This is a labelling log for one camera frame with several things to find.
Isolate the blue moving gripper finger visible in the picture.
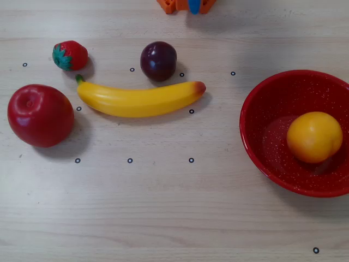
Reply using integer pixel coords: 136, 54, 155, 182
188, 0, 201, 15

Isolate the orange yellow toy peach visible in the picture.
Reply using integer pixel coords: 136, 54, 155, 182
286, 111, 344, 164

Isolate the red speckled bowl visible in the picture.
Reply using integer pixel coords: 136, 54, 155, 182
239, 69, 349, 198

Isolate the dark purple toy plum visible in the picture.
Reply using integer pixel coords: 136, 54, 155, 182
140, 40, 178, 82

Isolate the yellow toy banana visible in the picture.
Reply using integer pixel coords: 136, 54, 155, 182
75, 74, 207, 118

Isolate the red toy strawberry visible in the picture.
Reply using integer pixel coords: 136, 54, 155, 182
52, 40, 89, 72

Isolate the red toy apple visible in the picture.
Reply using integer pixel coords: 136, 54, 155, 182
7, 84, 75, 148

